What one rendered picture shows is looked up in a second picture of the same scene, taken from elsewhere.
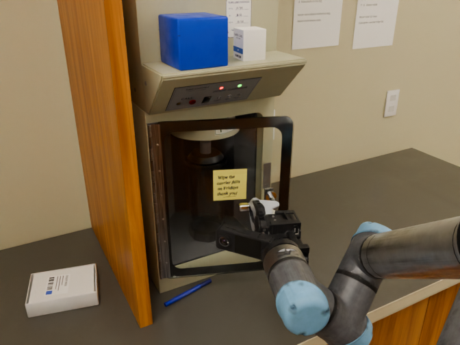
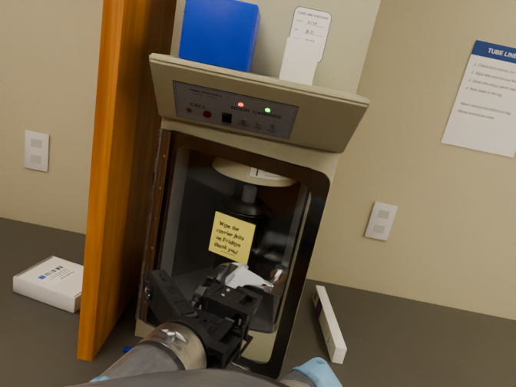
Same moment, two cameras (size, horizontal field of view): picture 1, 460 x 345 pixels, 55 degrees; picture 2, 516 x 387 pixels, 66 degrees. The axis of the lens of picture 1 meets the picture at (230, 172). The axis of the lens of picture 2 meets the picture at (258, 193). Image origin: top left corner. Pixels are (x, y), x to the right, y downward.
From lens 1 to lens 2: 49 cm
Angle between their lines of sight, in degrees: 26
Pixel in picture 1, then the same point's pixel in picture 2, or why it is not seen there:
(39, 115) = not seen: hidden behind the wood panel
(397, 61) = not seen: outside the picture
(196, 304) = not seen: hidden behind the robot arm
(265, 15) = (348, 42)
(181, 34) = (188, 11)
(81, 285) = (71, 286)
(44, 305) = (27, 286)
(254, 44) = (300, 60)
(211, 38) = (229, 28)
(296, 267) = (143, 363)
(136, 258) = (87, 272)
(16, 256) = (71, 240)
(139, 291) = (84, 313)
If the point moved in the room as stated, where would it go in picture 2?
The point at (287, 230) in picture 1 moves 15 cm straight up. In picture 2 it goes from (227, 316) to (249, 206)
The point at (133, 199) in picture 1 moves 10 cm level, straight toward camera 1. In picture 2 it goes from (97, 199) to (50, 216)
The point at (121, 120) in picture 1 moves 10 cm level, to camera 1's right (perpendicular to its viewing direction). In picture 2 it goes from (100, 98) to (148, 114)
